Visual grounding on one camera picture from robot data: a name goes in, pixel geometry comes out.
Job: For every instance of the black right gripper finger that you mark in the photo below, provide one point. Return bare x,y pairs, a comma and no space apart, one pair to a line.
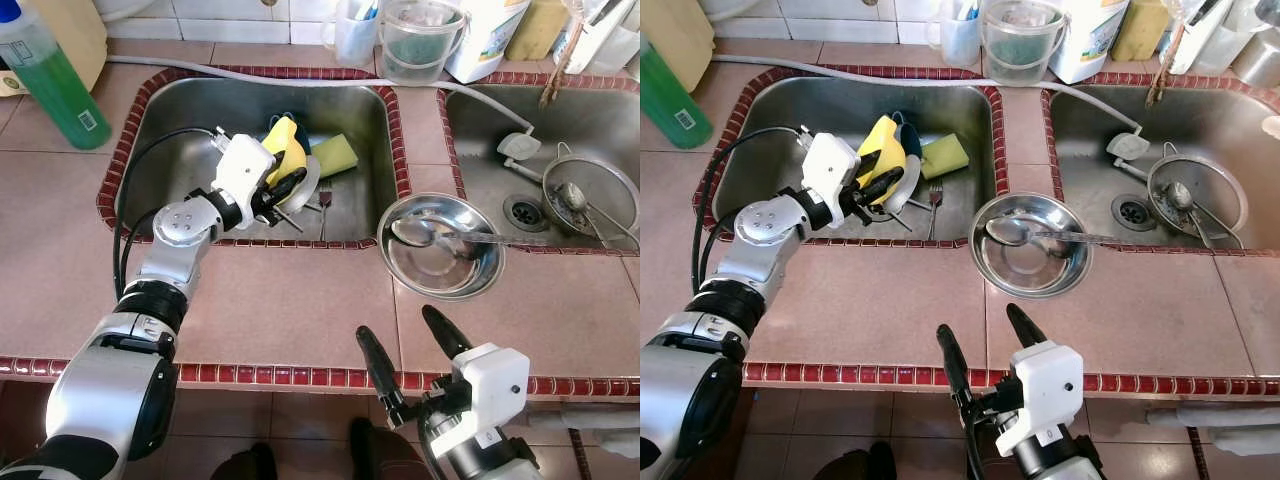
380,370
447,333
955,365
1027,325

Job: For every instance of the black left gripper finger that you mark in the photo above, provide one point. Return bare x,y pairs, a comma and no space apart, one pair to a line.
290,185
882,186

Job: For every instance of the yellow plastic bowl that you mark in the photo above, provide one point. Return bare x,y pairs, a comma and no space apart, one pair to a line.
880,145
285,148

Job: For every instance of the steel bowl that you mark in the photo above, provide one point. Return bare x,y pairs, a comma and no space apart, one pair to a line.
1035,270
445,270

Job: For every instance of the dark blue mug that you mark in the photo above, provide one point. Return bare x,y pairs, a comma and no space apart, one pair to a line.
297,122
905,128

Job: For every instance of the steel spoon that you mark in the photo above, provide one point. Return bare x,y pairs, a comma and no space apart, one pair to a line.
415,232
1008,230

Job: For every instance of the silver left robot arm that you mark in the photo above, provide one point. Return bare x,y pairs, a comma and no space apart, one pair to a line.
720,340
130,340

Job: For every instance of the yellow green scouring sponge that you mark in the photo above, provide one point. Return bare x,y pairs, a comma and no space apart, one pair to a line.
335,155
945,155

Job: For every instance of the black right robot foot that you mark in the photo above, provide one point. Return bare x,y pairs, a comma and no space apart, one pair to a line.
375,455

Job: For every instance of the black robot foot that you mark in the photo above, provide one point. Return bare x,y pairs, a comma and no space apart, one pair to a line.
860,465
245,463
375,455

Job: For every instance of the steel sink basin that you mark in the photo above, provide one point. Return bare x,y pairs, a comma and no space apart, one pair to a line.
1200,110
790,110
590,110
200,120

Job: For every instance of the black left robot foot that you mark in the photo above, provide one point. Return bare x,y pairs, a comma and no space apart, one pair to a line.
860,465
245,463

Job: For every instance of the white toothbrush cup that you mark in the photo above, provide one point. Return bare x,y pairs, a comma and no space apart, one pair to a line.
960,38
355,38

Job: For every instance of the clear plastic pail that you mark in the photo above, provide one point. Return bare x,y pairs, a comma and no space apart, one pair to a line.
1020,45
420,45

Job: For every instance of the steel mesh strainer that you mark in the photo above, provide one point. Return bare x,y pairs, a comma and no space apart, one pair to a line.
1205,185
600,185

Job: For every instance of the green dish soap bottle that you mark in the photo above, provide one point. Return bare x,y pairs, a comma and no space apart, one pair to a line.
55,85
670,95

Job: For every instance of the beige water filter unit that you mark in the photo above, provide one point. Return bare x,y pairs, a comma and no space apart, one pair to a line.
85,40
685,30

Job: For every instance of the white detergent bottle yellow cap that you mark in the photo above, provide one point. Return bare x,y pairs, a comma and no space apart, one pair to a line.
485,35
1090,35

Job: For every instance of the yellow sponge block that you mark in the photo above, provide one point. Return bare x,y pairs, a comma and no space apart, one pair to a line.
535,30
1140,30

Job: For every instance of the steel cup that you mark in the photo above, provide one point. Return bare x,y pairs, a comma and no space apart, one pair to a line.
1260,62

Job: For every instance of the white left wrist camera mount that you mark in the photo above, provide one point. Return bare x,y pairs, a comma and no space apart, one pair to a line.
830,170
243,170

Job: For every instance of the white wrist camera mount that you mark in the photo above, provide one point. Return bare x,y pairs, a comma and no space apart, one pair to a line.
243,170
830,170
485,395
1048,395

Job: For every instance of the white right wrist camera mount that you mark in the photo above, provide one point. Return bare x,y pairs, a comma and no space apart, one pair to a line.
485,395
1048,395

